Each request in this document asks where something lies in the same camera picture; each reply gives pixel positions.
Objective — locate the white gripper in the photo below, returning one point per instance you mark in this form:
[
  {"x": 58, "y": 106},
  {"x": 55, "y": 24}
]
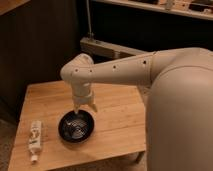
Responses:
[{"x": 83, "y": 98}]

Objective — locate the white plastic bottle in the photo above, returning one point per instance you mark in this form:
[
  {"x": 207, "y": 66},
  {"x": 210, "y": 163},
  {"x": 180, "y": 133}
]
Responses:
[{"x": 34, "y": 143}]

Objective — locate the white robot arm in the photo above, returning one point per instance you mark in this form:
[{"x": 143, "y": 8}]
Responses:
[{"x": 179, "y": 109}]

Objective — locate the black ceramic bowl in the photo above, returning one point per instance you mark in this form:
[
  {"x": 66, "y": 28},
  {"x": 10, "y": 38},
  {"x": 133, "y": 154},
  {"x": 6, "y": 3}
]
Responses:
[{"x": 75, "y": 128}]

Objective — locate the grey metal beam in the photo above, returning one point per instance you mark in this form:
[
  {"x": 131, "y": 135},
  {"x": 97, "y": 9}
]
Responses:
[{"x": 95, "y": 47}]

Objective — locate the vertical metal pole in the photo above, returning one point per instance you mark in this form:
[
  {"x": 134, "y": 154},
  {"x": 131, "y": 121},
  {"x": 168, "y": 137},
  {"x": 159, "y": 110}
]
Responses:
[{"x": 90, "y": 32}]

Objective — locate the wooden counter corner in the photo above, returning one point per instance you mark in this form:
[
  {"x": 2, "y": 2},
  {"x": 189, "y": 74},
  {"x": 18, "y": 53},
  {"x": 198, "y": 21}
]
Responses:
[{"x": 9, "y": 5}]

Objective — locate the wooden shelf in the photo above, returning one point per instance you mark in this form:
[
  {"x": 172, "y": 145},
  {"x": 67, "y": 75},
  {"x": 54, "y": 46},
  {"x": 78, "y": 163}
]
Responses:
[{"x": 167, "y": 8}]

